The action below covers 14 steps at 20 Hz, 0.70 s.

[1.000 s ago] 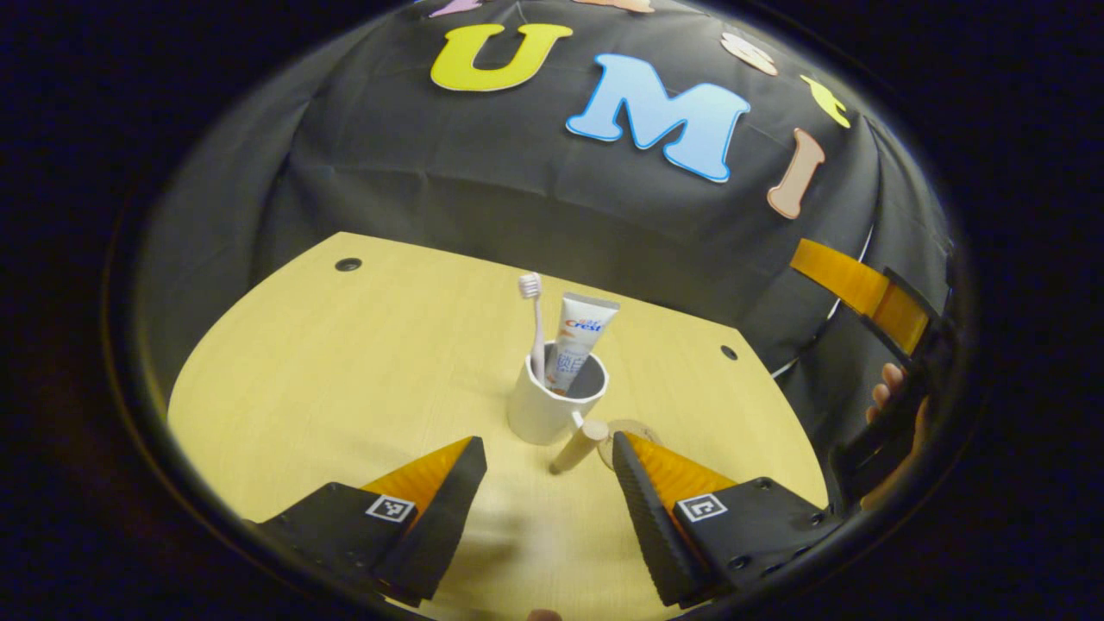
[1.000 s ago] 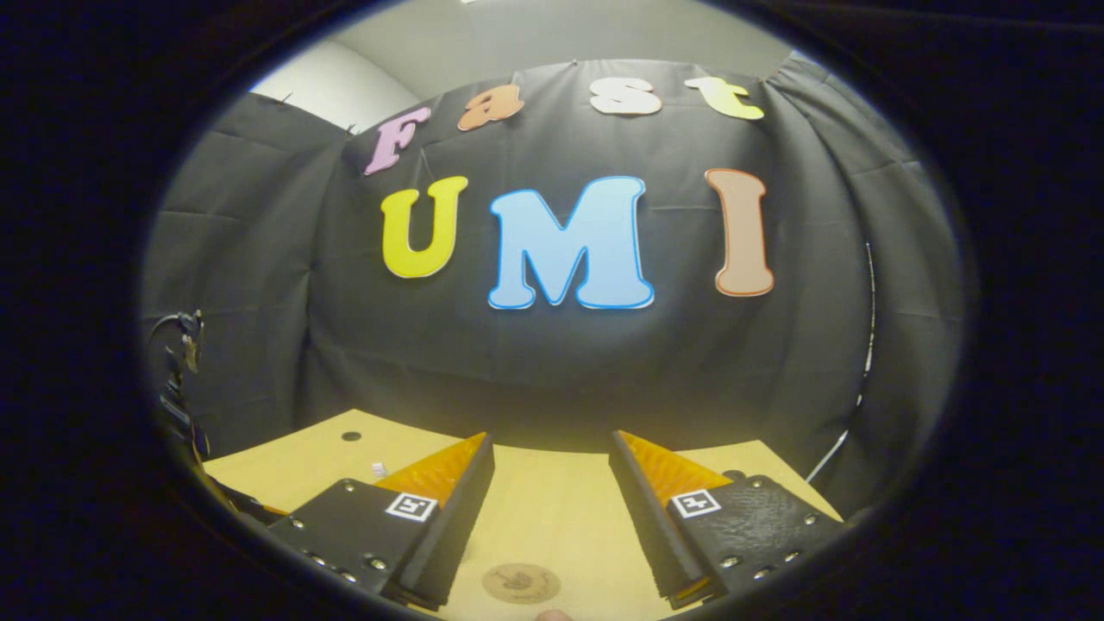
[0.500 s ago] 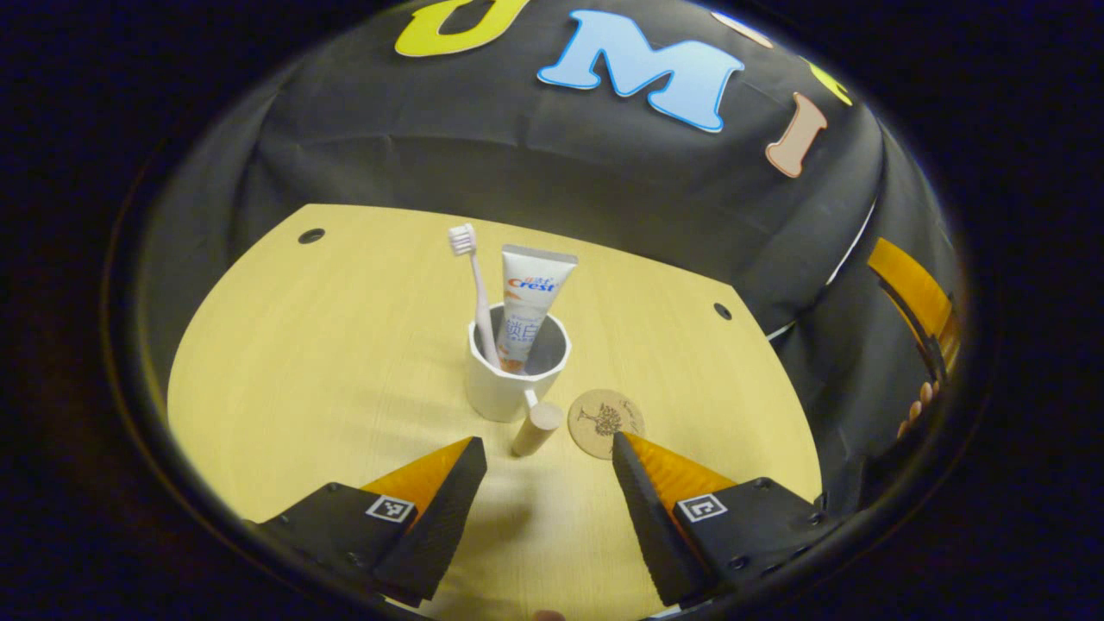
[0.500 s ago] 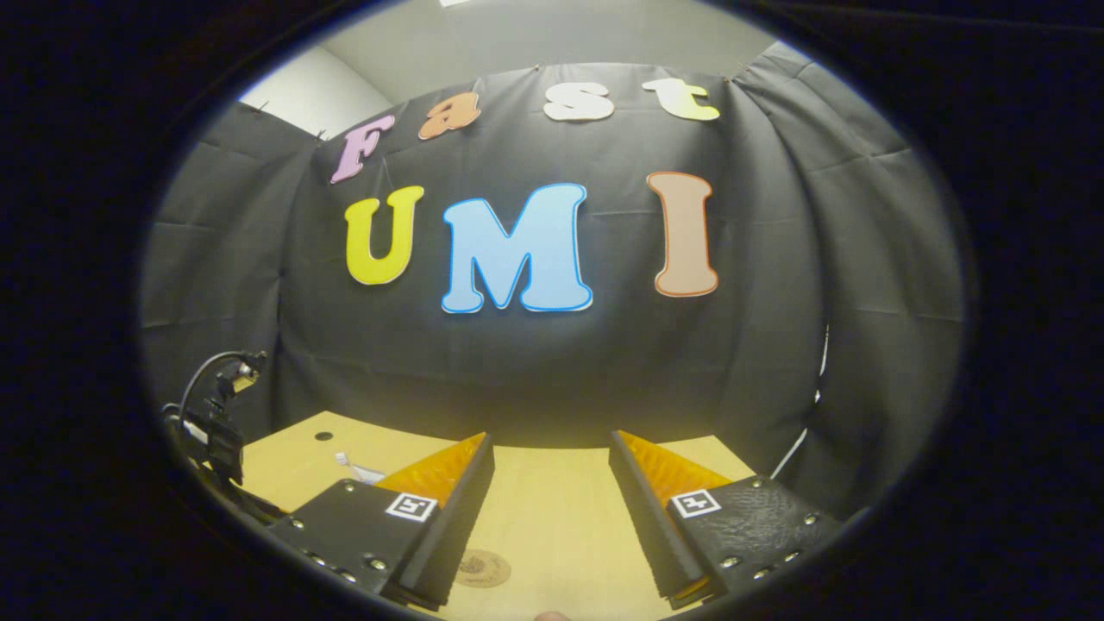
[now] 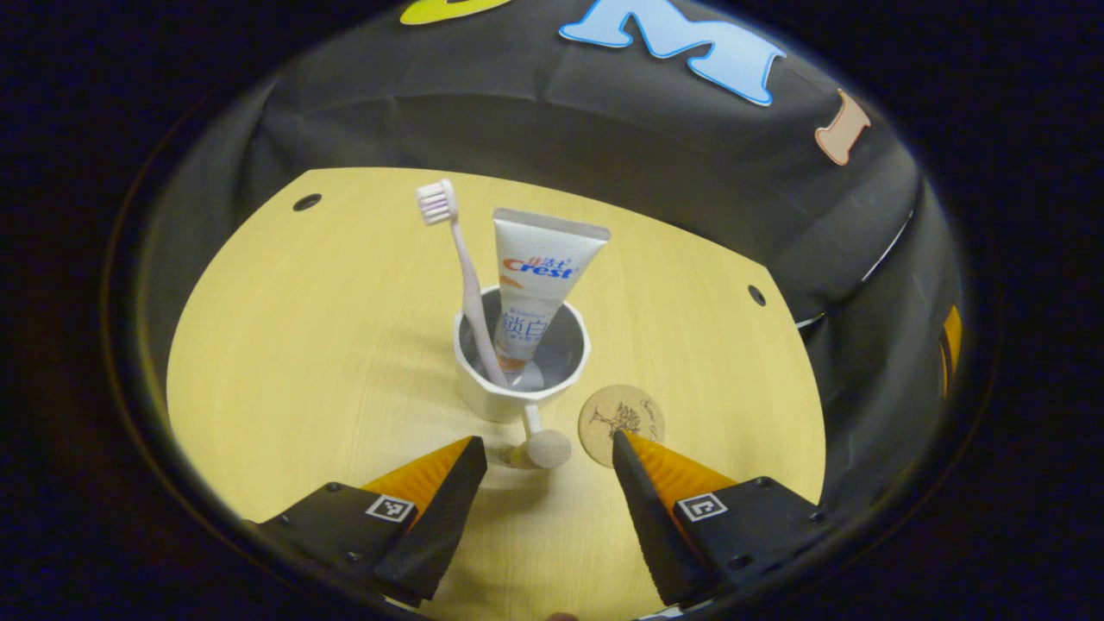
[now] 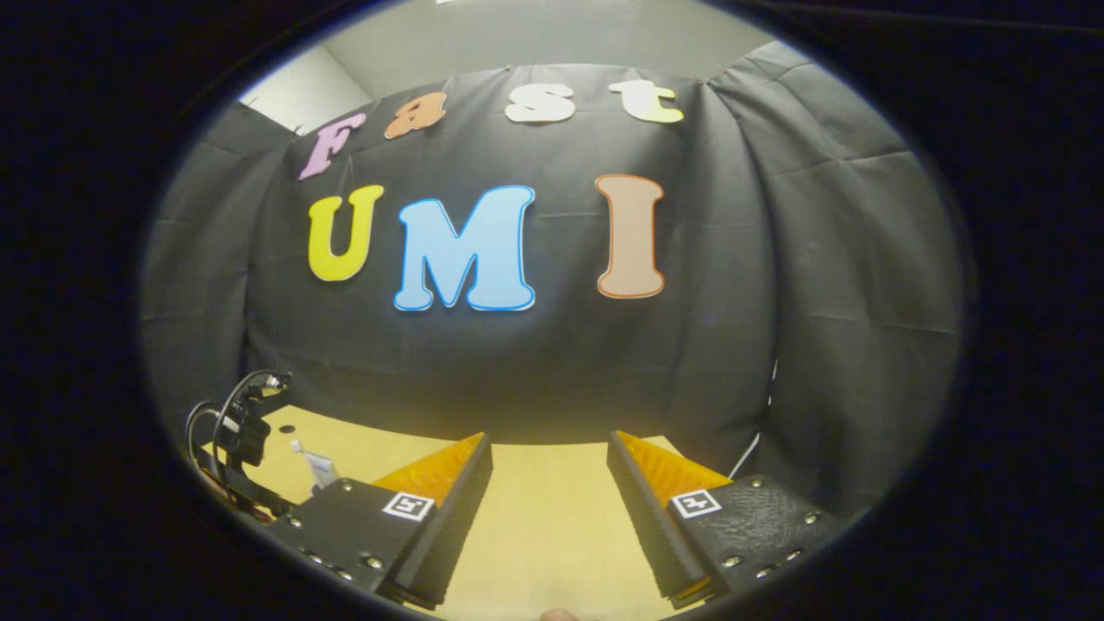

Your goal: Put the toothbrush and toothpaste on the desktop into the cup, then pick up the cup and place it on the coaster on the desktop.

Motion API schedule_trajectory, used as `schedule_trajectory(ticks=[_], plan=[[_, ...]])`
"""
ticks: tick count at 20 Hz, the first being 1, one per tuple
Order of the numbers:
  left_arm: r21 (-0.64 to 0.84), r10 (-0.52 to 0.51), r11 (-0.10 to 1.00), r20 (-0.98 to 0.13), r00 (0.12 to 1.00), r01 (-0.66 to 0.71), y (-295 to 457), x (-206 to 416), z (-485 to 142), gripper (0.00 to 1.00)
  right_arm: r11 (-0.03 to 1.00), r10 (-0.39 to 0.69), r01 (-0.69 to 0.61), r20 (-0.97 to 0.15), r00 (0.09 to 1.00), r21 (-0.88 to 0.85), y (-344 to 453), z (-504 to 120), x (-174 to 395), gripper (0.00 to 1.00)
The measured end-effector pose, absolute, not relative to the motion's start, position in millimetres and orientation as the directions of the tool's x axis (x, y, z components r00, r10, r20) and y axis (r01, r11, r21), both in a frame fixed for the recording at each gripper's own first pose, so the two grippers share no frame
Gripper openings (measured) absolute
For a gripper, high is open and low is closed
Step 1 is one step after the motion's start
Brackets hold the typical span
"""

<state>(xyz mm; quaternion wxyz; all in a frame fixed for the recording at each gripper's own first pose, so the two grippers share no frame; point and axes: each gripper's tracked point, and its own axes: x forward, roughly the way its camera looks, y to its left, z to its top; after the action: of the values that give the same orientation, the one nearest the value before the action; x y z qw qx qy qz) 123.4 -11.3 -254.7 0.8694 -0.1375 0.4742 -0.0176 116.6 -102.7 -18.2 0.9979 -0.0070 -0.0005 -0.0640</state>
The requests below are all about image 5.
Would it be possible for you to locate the white cup with wooden handle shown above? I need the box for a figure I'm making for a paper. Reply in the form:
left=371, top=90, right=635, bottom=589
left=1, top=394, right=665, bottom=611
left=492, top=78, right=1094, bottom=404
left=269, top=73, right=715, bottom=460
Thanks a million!
left=453, top=285, right=593, bottom=471

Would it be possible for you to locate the white cable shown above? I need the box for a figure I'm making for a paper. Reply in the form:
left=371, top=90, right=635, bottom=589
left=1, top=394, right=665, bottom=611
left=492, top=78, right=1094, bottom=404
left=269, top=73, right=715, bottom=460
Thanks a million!
left=793, top=211, right=915, bottom=330

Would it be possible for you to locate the white toothpaste tube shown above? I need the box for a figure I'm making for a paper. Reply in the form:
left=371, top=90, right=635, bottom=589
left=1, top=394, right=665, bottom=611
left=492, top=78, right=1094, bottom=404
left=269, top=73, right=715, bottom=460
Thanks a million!
left=492, top=207, right=612, bottom=373

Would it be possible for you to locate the pale pink toothbrush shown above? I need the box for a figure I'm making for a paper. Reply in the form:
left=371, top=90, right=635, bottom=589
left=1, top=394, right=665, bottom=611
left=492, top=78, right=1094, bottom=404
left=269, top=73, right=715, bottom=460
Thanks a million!
left=416, top=179, right=510, bottom=389

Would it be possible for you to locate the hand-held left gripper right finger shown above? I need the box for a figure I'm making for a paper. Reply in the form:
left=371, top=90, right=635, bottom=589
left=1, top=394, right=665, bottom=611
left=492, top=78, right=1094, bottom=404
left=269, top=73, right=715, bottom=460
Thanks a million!
left=611, top=430, right=831, bottom=610

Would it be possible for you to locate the wooden desktop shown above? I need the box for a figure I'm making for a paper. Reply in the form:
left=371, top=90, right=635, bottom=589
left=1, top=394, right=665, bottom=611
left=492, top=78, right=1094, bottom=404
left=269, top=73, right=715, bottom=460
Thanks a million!
left=166, top=167, right=827, bottom=621

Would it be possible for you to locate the round cork coaster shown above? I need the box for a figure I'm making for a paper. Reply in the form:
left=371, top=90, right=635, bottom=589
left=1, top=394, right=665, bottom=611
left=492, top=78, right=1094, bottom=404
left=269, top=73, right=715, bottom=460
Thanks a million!
left=577, top=384, right=667, bottom=469

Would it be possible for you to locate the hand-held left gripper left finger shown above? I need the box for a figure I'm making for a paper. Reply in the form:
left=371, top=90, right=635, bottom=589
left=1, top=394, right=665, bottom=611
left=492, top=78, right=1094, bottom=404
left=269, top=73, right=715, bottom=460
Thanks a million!
left=244, top=435, right=489, bottom=605

